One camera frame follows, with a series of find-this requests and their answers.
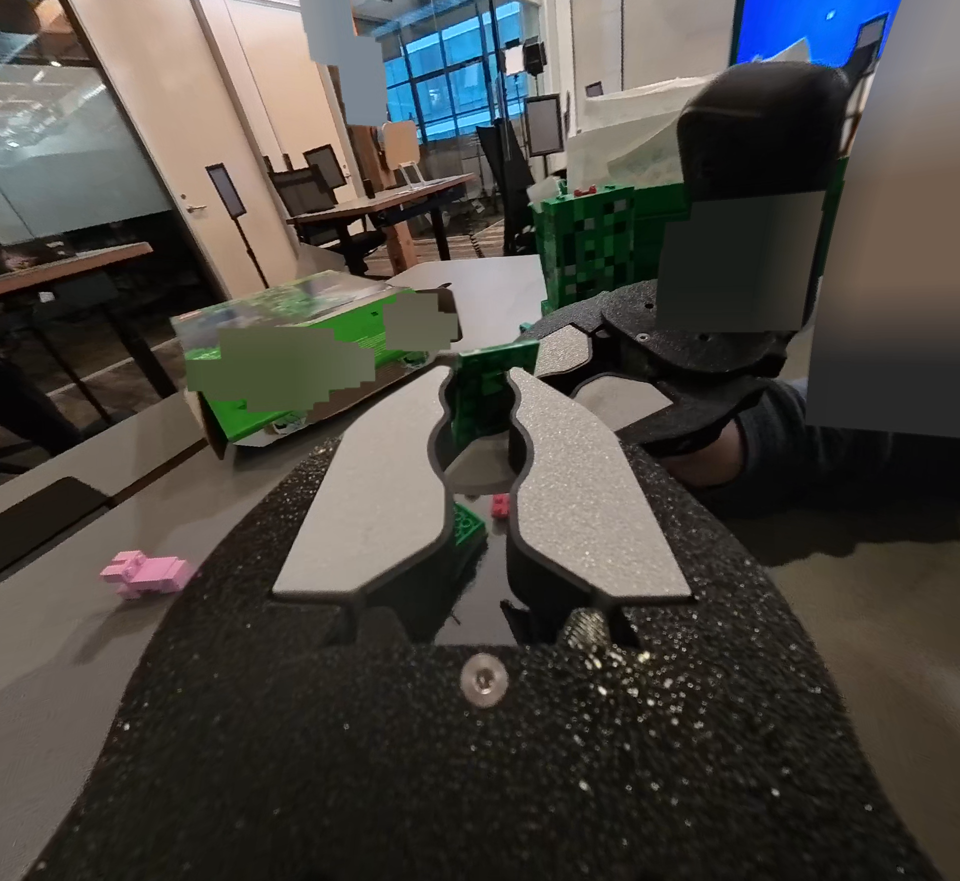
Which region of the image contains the green toy box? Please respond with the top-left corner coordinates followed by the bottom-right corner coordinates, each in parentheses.
top-left (170, 269), bottom-right (460, 461)

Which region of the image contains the person's right forearm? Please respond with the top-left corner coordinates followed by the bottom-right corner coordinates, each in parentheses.
top-left (693, 380), bottom-right (960, 522)

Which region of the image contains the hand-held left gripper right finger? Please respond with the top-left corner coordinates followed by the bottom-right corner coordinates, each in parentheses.
top-left (506, 368), bottom-right (694, 606)

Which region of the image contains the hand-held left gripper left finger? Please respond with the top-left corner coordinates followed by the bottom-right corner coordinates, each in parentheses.
top-left (270, 363), bottom-right (457, 605)

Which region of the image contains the large green pixel brick model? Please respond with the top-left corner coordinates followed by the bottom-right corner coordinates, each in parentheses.
top-left (531, 183), bottom-right (849, 316)

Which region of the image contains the brown desk dark frame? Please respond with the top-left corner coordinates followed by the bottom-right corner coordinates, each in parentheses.
top-left (0, 242), bottom-right (180, 432)

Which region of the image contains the grey desk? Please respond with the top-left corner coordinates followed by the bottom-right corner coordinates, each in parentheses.
top-left (0, 253), bottom-right (960, 881)

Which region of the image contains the pink brick pig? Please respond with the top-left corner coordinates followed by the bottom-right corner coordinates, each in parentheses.
top-left (99, 549), bottom-right (198, 602)

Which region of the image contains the person's right hand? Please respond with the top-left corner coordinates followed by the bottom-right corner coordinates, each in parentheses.
top-left (666, 416), bottom-right (748, 489)

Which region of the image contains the green wedge brick plate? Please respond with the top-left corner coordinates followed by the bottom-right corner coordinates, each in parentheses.
top-left (448, 502), bottom-right (489, 551)

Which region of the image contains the black desk cable flap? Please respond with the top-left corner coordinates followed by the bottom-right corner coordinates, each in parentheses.
top-left (0, 474), bottom-right (111, 573)

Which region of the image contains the white plastic bag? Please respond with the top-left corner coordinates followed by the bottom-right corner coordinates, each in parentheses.
top-left (564, 74), bottom-right (725, 196)

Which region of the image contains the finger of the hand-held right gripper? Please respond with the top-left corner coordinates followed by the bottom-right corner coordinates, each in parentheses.
top-left (573, 374), bottom-right (677, 437)
top-left (534, 322), bottom-right (598, 381)

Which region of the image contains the beige door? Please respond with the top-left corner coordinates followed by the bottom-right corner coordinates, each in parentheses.
top-left (58, 0), bottom-right (305, 297)

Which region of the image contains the wooden desk with black legs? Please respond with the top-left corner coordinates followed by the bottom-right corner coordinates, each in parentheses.
top-left (286, 173), bottom-right (479, 276)

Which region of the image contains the light panel on stand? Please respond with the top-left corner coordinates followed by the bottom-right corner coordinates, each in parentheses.
top-left (523, 93), bottom-right (565, 181)

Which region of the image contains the tablet on floor stand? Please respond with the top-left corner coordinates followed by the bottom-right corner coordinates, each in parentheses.
top-left (205, 162), bottom-right (271, 290)

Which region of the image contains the green studded brick plate assembly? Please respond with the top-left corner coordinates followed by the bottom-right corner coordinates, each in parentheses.
top-left (450, 339), bottom-right (543, 464)

